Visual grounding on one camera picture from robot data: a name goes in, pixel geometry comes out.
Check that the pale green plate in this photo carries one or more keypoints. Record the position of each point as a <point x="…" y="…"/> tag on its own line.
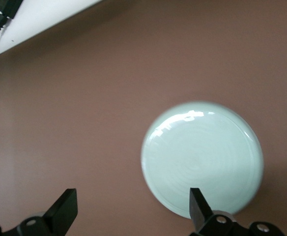
<point x="202" y="152"/>

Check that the brown table cloth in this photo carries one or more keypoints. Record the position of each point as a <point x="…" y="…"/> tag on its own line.
<point x="84" y="110"/>

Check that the white shelf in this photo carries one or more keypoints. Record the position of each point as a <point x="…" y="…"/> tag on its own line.
<point x="47" y="14"/>

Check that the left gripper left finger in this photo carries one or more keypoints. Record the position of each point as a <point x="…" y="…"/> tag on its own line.
<point x="60" y="214"/>

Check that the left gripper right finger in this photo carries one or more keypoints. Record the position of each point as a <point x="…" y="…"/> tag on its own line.
<point x="200" y="211"/>

